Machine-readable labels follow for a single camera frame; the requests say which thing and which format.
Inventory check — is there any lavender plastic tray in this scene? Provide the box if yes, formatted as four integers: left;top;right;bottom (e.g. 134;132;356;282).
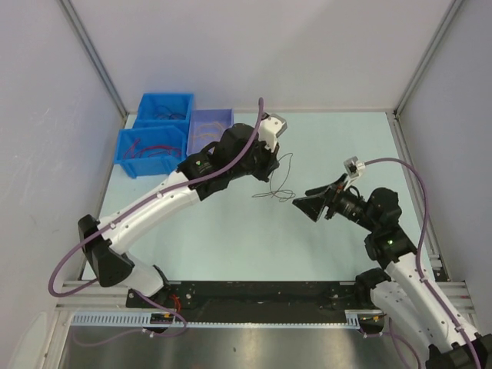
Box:
187;109;234;156

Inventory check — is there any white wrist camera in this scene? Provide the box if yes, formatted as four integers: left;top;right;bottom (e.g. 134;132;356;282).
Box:
344;156;366;189
258;113;288;152

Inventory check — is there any grey slotted cable duct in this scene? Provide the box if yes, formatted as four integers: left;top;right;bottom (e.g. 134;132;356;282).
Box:
71;311;385;330

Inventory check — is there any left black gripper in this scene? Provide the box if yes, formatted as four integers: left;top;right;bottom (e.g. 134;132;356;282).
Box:
229;134;279;182

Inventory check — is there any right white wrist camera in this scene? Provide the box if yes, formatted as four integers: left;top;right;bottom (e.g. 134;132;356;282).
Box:
344;156;366;189

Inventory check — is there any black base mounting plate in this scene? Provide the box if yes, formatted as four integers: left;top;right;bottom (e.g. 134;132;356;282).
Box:
125;279;401;324

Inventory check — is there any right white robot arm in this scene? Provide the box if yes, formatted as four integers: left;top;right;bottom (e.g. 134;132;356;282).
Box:
293;177;491;368

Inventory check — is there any front blue plastic bin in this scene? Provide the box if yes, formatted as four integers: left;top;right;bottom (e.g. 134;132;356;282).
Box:
113;126;188;178

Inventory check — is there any dark red cable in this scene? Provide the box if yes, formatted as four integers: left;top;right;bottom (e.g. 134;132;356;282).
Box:
122;138;162;159

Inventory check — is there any yellow cable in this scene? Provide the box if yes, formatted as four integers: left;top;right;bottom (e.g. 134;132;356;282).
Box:
191;121;228;141

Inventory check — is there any dark brown cable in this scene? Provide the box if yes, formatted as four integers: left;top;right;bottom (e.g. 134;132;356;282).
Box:
251;152;296;203

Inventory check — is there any blue plastic bin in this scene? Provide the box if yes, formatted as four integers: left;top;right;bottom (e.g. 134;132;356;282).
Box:
113;126;188;178
136;93;194;123

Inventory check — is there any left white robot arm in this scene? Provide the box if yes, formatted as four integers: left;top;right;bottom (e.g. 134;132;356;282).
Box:
78;116;287;308

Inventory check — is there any rear blue plastic bin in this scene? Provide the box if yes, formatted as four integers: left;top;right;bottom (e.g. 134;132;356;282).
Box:
136;93;194;123

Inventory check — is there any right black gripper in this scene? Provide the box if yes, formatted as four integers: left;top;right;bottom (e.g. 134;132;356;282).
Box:
291;173;378;232

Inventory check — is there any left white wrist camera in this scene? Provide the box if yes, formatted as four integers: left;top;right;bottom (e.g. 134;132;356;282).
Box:
258;113;288;152

